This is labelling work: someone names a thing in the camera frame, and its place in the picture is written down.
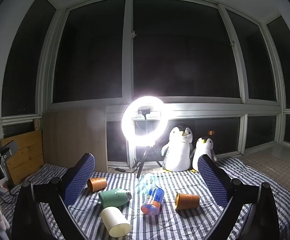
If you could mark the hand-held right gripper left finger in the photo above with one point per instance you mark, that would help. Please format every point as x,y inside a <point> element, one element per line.
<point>80,180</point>

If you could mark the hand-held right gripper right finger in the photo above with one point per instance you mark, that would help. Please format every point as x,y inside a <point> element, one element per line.
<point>213,182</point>

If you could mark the brown paper cup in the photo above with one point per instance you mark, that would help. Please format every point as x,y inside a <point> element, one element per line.
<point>187,201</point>
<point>97,183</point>

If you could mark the white paper cup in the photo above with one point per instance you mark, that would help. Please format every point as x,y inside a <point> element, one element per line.
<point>112,220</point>

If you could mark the white power strip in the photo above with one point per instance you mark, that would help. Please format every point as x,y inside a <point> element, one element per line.
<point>2,191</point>

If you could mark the green thermos bottle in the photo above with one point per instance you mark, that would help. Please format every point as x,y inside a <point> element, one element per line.
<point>112,197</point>

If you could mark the wooden board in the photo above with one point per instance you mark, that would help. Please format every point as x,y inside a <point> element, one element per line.
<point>27,152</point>

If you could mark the small penguin plush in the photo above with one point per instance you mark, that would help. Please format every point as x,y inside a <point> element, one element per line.
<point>205,146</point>

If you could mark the light wooden panel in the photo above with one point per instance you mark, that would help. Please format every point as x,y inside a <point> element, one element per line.
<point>72,135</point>

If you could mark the large penguin plush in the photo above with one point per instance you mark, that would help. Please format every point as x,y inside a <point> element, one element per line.
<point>177,152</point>

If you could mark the small brown box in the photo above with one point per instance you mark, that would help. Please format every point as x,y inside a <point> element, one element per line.
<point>210,132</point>

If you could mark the striped blanket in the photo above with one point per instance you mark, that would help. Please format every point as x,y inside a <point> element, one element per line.
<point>175,226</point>

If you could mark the black tripod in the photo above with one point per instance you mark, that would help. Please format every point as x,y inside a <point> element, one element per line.
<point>141,162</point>

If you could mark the black phone holder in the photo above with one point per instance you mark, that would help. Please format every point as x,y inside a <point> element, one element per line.
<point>144,111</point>

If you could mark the white window frame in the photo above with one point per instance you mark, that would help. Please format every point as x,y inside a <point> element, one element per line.
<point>128,55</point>

